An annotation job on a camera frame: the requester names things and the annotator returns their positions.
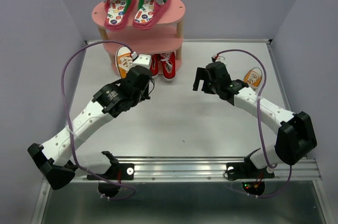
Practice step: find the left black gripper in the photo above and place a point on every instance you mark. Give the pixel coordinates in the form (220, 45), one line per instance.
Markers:
(146, 95)

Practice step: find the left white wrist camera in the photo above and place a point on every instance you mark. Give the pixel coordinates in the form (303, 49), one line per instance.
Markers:
(143, 60)

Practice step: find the pink sandal one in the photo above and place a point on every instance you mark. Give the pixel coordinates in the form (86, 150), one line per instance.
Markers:
(117, 13)
(149, 12)

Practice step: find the orange sneaker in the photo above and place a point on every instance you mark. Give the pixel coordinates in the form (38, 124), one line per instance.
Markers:
(253, 78)
(123, 61)

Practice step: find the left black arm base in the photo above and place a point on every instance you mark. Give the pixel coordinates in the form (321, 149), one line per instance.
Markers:
(109, 172)

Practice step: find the aluminium mounting rail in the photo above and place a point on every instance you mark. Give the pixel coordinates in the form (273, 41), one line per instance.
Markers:
(175, 170)

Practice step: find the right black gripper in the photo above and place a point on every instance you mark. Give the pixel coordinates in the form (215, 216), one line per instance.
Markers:
(201, 72)

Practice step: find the red sneaker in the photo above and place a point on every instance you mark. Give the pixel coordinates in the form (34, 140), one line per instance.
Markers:
(154, 64)
(168, 63)

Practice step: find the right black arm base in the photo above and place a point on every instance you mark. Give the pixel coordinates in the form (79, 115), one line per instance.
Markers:
(253, 184)

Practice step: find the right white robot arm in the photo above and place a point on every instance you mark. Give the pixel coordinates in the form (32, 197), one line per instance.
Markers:
(295, 132)

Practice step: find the pink three-tier shoe shelf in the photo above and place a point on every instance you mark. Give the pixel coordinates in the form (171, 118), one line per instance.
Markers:
(165, 37)

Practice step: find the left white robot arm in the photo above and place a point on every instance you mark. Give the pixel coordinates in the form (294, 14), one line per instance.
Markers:
(54, 158)

